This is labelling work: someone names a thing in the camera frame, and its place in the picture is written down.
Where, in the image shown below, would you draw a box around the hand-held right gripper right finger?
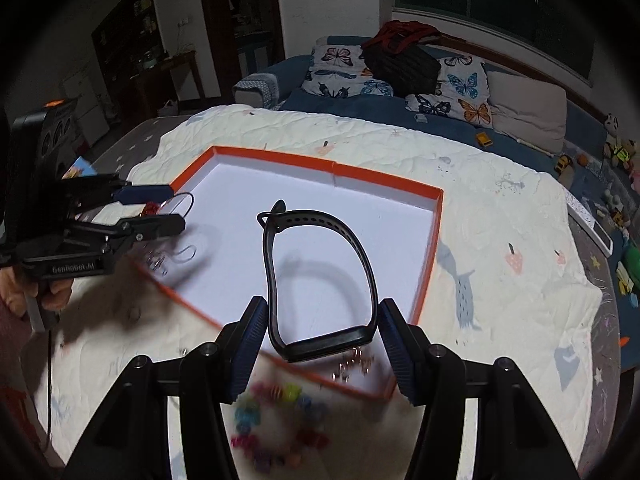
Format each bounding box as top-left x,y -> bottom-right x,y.
377,298 -> 583,480

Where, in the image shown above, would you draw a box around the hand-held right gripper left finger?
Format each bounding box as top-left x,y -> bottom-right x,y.
62,296 -> 271,480

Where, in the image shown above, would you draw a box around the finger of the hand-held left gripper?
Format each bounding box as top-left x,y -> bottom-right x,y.
62,174 -> 174,207
65,212 -> 187,261

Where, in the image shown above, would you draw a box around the silver hoop earring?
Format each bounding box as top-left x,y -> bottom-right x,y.
167,243 -> 200,266
160,192 -> 195,220

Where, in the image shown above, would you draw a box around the colourful bead bracelet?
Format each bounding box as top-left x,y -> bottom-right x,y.
230,379 -> 332,472

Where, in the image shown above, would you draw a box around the black watch band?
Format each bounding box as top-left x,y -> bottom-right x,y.
256,200 -> 379,363

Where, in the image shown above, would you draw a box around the orange shallow tray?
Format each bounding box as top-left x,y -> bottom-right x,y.
131,146 -> 446,402

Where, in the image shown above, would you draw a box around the person's left hand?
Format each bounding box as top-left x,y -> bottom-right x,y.
0,264 -> 74,318

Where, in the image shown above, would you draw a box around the small gold stud earrings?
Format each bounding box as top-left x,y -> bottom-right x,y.
331,346 -> 375,382

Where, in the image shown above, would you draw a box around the grey star-print mat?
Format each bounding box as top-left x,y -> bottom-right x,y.
70,115 -> 640,480

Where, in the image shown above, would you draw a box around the children's picture book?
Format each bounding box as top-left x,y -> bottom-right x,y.
61,156 -> 99,181

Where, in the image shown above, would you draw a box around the white drawer unit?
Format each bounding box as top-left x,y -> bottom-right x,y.
62,67 -> 109,145

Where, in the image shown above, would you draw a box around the wooden side table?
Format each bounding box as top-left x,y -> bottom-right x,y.
131,50 -> 207,112

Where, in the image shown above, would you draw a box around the grey checked blanket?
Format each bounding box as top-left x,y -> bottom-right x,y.
232,72 -> 282,109

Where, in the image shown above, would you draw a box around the dark wooden cabinet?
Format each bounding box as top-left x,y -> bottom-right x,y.
91,0 -> 167,107

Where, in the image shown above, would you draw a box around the cream printed quilt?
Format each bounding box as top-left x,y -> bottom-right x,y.
47,104 -> 621,480

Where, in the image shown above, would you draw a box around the blue sofa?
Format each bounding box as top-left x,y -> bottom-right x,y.
232,35 -> 640,221

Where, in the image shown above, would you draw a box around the butterfly print pillow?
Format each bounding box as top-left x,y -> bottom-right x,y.
301,44 -> 397,99
404,54 -> 494,127

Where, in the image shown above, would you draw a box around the long white patterned box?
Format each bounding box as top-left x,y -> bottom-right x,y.
564,189 -> 615,254

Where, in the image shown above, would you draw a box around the white stick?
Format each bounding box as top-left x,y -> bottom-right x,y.
514,134 -> 557,157

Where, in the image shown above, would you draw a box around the pile of toys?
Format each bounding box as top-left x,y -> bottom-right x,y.
596,170 -> 640,312

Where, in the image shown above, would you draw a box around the beige pillow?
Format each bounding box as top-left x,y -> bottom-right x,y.
486,70 -> 569,154

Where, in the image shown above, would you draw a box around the black quilted bag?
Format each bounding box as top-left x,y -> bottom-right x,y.
361,41 -> 443,97

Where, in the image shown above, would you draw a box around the red cloth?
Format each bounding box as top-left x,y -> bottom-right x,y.
374,20 -> 442,52

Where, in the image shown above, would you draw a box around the plush toy with yellow vest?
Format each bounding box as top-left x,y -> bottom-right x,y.
612,141 -> 640,172

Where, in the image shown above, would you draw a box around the panda plush toy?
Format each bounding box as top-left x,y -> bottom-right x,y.
602,113 -> 624,159

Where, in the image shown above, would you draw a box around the dark window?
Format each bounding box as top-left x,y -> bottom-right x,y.
391,0 -> 597,88

